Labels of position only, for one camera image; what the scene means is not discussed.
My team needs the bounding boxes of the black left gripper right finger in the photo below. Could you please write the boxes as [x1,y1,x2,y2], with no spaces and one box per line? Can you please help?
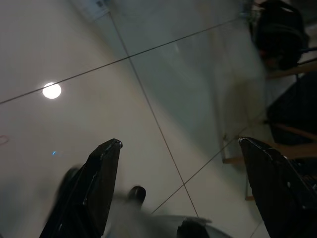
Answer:
[237,137,317,238]

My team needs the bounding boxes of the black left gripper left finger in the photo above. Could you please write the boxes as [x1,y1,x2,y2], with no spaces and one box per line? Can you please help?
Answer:
[39,138,123,238]

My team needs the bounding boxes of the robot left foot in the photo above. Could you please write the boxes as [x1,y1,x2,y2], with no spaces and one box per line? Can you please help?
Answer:
[106,185,231,238]

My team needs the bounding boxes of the wooden chair with black seat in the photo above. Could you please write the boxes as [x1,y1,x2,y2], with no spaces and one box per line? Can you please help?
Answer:
[222,59,317,202]

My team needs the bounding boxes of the black backpack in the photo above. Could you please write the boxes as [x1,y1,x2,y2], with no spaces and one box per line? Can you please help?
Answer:
[254,0,311,70]

